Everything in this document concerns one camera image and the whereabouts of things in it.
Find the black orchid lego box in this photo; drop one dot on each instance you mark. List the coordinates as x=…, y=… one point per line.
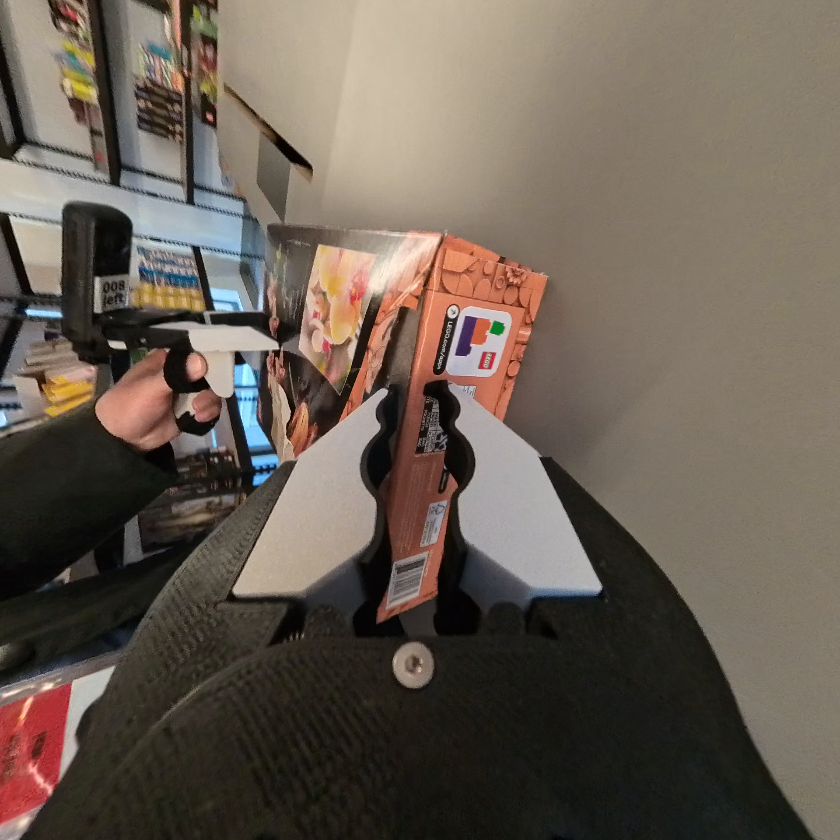
x=459, y=269

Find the red card holder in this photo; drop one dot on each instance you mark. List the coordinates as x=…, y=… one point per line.
x=33, y=741

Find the grey table cover plate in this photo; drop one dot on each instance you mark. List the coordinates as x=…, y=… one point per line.
x=272, y=177

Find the person's black jacket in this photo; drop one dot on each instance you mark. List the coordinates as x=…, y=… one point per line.
x=79, y=610

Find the black metal shelf rack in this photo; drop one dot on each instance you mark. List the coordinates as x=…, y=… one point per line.
x=187, y=131

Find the shelved stack of toy boxes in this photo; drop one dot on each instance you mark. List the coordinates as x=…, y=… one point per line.
x=157, y=105

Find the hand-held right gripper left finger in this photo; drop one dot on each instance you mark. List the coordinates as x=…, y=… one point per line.
x=302, y=531

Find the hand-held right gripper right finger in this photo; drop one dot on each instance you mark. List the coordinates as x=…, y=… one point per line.
x=531, y=531

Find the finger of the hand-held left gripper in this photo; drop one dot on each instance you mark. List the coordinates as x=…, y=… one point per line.
x=229, y=334

